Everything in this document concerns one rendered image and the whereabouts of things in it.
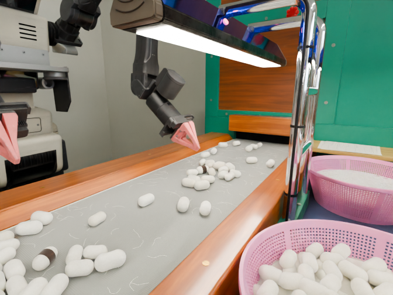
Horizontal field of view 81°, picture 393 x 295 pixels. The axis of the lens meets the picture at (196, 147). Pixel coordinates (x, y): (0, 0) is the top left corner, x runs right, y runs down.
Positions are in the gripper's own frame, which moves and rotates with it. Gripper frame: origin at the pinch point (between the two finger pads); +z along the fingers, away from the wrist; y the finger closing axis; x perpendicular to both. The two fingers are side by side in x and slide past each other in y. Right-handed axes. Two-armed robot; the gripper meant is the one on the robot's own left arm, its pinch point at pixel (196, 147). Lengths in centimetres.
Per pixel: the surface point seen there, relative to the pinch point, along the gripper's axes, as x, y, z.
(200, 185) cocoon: -0.8, -9.9, 9.5
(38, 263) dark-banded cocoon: 1.5, -41.5, 6.4
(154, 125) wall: 107, 129, -90
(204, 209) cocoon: -5.1, -18.9, 14.3
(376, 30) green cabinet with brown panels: -50, 50, 6
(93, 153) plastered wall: 178, 100, -121
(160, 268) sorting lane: -5.2, -32.7, 16.5
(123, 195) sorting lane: 8.9, -20.9, 0.4
